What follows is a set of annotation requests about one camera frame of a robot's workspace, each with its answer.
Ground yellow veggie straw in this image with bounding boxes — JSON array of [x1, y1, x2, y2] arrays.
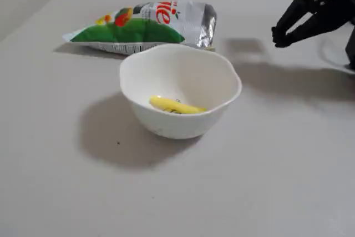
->
[[149, 95, 208, 115]]

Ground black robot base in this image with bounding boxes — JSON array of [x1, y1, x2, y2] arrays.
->
[[344, 22, 355, 72]]

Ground white ceramic bowl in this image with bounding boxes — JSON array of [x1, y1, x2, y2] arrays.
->
[[119, 43, 243, 140]]

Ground veggie straw packet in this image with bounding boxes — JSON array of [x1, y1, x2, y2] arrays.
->
[[62, 0, 217, 56]]

